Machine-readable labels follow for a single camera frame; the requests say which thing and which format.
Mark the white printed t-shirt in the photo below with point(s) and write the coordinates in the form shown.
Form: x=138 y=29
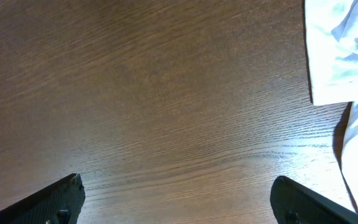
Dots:
x=332 y=48

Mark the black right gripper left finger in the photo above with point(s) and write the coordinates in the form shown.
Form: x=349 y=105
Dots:
x=58 y=203

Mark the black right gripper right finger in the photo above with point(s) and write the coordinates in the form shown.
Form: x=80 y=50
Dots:
x=292 y=202

